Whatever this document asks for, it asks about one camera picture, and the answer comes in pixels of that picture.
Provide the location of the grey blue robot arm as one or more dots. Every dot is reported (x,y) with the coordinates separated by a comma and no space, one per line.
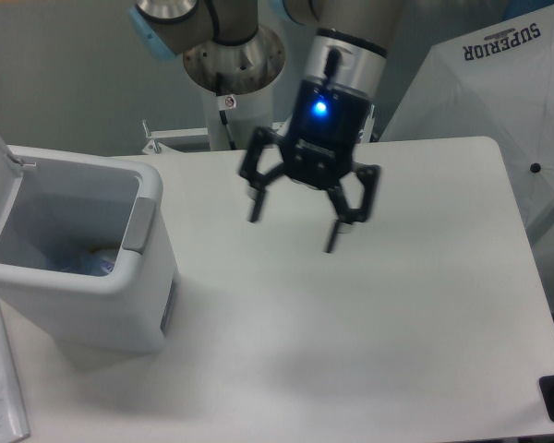
(225,41)

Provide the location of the clear plastic water bottle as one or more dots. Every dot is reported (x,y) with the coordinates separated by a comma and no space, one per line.
(98,263)

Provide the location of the white metal base frame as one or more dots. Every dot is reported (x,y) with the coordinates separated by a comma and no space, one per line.
(198,140)

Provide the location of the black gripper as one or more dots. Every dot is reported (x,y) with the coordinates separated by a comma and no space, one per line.
(325,134)

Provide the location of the white trash can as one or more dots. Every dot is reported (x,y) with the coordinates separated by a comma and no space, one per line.
(53,203)

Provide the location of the white umbrella with lettering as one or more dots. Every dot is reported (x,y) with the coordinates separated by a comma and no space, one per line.
(497,82)

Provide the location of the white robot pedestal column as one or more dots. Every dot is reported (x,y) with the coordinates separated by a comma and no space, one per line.
(237,106)

